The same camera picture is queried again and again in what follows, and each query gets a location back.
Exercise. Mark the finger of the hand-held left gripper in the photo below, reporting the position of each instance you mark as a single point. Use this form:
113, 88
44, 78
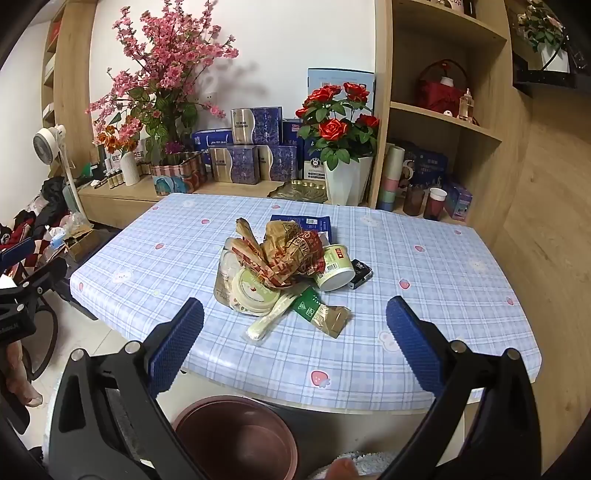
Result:
18, 256
46, 277

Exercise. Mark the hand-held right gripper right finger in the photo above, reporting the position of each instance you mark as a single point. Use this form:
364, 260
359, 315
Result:
411, 339

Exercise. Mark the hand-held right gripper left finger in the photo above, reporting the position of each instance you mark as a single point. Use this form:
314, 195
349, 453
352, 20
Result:
178, 339

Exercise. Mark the silver foil packet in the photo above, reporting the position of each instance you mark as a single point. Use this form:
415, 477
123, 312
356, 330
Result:
225, 281

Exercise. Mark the small black packet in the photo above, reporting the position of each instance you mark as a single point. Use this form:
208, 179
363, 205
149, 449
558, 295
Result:
361, 273

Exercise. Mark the round white green lid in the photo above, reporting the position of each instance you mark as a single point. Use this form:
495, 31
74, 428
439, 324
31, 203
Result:
251, 291

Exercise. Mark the long cream plastic wrapper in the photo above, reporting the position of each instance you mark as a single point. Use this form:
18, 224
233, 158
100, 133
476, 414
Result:
270, 321

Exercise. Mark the green gold sachet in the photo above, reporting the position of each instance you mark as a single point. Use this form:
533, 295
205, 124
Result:
318, 314

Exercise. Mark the green white noodle cup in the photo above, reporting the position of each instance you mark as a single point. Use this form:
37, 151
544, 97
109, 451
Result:
334, 272

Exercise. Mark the tan striped paper wrapper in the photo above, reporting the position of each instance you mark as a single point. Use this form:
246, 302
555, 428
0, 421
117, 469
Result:
249, 251

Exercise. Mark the brown trash bin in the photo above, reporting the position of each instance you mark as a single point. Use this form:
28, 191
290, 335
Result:
235, 438

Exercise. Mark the brown red paper wrapper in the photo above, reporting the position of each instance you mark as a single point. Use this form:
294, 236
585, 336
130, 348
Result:
293, 249

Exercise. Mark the blue snack packet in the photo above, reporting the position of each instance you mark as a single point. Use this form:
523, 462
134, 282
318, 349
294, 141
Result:
302, 224

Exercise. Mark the person's left hand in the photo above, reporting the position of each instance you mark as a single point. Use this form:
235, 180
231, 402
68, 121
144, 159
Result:
25, 387

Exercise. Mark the open cardboard box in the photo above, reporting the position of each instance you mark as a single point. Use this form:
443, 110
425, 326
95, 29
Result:
85, 242

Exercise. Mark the pile of clothes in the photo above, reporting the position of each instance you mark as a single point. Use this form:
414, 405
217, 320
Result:
46, 203

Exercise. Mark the low wooden cabinet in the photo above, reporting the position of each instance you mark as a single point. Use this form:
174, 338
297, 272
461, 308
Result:
120, 203

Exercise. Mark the white standing fan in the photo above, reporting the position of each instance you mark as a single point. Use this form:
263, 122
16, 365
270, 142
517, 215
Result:
51, 143

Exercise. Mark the row of small bottles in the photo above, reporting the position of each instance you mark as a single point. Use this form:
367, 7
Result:
113, 179

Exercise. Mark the light blue fleece clothing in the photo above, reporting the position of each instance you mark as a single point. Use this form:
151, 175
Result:
369, 464

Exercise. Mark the red paper cup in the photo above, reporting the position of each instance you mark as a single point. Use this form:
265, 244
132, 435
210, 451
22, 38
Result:
435, 205

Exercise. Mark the dark glass cup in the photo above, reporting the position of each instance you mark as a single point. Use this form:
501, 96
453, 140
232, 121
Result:
413, 202

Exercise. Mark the white ribbed vase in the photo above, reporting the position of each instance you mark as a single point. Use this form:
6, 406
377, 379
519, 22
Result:
130, 168

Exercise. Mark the small purple blue box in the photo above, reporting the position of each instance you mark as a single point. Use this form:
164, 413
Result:
459, 201

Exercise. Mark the orange artificial flowers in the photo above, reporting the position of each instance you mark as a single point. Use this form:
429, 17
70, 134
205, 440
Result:
113, 136

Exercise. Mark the stack of pastel cups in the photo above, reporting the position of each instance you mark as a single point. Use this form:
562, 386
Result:
390, 184

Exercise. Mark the decorated tin box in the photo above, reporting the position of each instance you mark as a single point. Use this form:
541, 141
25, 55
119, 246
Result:
178, 177

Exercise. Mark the blue cartoon gift bag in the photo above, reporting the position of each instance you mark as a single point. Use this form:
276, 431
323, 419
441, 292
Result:
429, 164

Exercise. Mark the gold leaf tray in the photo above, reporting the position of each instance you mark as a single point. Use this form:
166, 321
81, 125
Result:
295, 190

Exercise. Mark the narrow wooden shelf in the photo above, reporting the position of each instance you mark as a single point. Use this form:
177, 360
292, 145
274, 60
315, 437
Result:
69, 69

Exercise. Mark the blue white carton box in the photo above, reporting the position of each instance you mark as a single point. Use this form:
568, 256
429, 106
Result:
314, 166

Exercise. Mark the flat blue box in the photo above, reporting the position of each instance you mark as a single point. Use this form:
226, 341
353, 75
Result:
210, 138

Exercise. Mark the red roses in white pot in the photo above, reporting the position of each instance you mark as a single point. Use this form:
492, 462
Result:
339, 134

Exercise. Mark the pink blossom artificial flowers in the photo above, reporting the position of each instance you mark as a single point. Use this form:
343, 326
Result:
161, 78

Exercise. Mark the dark blue box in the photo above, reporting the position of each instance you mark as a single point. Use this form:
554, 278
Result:
291, 131

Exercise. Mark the glass perfume bottle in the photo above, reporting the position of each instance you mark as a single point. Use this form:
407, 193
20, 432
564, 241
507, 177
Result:
466, 107

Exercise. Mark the red basket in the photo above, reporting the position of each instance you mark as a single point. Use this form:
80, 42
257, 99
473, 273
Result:
438, 94

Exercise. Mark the light blue poster board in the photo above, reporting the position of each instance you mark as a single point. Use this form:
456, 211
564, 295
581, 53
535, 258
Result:
323, 78

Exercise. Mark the wooden shelf unit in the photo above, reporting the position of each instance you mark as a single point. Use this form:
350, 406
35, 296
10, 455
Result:
443, 27

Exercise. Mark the pink potted flowers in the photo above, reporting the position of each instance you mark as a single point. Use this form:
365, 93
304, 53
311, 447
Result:
540, 25

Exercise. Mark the black wall shelf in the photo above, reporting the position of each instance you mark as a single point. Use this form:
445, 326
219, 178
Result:
549, 78

